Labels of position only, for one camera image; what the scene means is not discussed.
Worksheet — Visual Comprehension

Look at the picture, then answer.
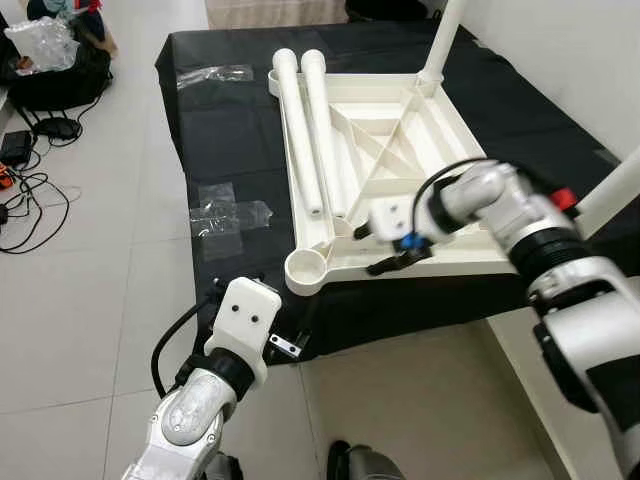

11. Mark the clear plastic bag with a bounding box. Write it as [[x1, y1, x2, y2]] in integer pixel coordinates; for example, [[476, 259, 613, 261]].
[[5, 18, 79, 73]]

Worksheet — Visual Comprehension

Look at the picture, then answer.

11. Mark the teal cloth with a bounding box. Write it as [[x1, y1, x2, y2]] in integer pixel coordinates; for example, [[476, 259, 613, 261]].
[[45, 0, 76, 21]]

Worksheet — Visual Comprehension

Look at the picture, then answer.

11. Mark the square black power adapter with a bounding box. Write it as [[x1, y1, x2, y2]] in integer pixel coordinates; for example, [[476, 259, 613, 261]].
[[0, 130, 36, 167]]

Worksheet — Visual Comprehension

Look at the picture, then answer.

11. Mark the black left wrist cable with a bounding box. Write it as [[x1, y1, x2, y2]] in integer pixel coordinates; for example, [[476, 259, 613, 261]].
[[152, 288, 223, 398]]

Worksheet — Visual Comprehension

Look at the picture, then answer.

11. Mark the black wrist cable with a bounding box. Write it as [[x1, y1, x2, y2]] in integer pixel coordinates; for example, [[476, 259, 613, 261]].
[[152, 288, 223, 398], [412, 157, 501, 231]]

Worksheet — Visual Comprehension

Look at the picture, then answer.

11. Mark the large black bowl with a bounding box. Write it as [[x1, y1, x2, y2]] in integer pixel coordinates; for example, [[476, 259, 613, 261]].
[[345, 0, 431, 23]]

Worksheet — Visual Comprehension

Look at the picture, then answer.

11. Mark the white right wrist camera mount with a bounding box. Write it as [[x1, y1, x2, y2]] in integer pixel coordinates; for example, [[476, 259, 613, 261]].
[[365, 195, 433, 243]]

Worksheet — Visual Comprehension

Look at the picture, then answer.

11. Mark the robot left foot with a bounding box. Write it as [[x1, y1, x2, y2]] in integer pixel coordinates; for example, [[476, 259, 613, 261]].
[[205, 455, 242, 480]]

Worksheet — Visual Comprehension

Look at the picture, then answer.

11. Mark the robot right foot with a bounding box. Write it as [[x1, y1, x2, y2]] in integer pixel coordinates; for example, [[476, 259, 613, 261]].
[[328, 440, 406, 480]]

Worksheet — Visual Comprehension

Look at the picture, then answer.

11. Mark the black tablecloth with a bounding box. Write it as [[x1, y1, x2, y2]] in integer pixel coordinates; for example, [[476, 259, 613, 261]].
[[155, 20, 640, 366]]

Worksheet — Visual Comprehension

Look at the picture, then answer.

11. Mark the wide clear tape patch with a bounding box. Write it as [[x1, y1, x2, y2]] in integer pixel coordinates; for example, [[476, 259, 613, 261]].
[[188, 182, 273, 263]]

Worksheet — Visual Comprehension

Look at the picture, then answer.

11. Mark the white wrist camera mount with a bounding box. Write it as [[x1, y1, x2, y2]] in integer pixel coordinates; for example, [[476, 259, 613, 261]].
[[205, 277, 284, 386], [365, 195, 433, 243]]

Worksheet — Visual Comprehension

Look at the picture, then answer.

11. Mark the oval black power adapter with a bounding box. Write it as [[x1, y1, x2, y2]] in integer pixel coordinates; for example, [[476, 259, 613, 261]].
[[35, 117, 81, 141]]

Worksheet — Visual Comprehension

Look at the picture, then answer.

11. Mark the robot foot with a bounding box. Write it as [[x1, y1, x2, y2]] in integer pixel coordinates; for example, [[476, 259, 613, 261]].
[[205, 455, 242, 480], [328, 440, 406, 480]]

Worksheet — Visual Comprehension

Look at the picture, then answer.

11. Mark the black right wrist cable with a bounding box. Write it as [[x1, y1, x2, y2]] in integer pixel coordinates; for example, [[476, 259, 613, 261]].
[[412, 157, 501, 231]]

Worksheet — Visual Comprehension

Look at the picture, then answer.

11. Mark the white plastic table top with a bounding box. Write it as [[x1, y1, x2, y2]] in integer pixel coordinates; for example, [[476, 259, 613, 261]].
[[268, 62, 531, 298]]

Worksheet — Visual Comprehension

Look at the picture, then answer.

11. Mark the beige woven bench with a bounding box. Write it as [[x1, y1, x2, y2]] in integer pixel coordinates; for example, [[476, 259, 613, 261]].
[[205, 0, 346, 29]]

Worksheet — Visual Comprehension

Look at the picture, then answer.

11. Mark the long clear tape strip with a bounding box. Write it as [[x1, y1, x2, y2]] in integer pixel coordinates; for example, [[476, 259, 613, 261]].
[[178, 65, 254, 89]]

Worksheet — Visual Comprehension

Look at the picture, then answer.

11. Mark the black open bag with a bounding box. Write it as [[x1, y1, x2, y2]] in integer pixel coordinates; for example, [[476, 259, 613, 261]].
[[0, 20, 111, 111]]

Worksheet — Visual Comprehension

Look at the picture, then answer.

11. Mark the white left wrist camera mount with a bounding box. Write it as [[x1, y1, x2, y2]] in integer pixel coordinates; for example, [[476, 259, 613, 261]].
[[205, 277, 284, 386]]

